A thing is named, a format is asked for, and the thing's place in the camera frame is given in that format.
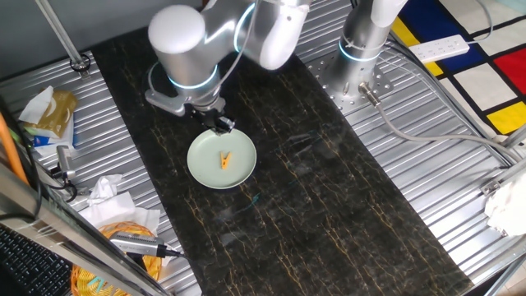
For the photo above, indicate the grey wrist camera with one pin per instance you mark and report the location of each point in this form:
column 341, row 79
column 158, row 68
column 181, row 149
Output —
column 164, row 103

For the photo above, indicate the colourful block pattern mat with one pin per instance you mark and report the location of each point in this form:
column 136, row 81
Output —
column 485, row 82

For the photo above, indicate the orange plastic clothespin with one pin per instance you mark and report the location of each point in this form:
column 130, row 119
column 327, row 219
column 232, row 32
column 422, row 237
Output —
column 224, row 162

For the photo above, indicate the yellow wicker basket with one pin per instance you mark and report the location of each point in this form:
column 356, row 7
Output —
column 82, row 283

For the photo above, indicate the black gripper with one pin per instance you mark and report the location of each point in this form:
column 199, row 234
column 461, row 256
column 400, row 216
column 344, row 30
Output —
column 207, row 113

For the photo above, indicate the aluminium frame beam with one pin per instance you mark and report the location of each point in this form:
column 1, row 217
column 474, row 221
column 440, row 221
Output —
column 61, row 230

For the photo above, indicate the pale green round plate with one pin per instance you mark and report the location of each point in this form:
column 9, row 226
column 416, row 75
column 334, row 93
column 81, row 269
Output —
column 205, row 168

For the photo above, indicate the dark marble pattern mat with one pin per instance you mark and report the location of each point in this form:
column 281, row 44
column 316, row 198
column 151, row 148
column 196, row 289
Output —
column 308, row 205

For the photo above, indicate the white power strip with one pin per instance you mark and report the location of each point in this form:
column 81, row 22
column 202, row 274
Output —
column 439, row 48

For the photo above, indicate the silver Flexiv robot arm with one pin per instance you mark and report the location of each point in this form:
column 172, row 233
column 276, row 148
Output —
column 185, row 49

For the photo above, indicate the silver perforated base plate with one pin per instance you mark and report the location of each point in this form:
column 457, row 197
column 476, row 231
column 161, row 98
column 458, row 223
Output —
column 316, row 70

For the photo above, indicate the yellow tissue box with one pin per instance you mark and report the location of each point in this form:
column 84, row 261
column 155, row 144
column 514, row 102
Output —
column 57, row 115

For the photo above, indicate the orange tube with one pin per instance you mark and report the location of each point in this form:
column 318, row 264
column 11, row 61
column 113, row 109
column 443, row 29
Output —
column 10, row 152

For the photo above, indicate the white cloth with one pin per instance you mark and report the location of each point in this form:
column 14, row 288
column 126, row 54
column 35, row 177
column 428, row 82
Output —
column 509, row 205

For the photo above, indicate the silver ribbed camera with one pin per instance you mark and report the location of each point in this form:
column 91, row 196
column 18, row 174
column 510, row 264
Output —
column 135, row 244

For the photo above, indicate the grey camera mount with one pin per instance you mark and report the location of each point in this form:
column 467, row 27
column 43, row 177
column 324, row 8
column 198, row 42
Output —
column 65, row 158

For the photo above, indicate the white paper towel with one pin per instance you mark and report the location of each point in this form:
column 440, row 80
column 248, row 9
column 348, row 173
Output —
column 123, row 214

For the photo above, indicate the teal plastic clothespin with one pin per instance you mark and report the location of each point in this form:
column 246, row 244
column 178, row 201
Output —
column 96, row 283

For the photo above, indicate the small aluminium bracket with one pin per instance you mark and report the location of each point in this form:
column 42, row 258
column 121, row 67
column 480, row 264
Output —
column 489, row 188

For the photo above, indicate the black keyboard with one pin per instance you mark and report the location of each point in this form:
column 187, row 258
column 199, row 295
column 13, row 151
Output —
column 29, row 267

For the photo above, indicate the aluminium post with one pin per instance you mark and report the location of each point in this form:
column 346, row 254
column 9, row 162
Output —
column 61, row 37

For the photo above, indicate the crumpled white tissue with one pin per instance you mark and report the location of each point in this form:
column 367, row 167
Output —
column 102, row 187

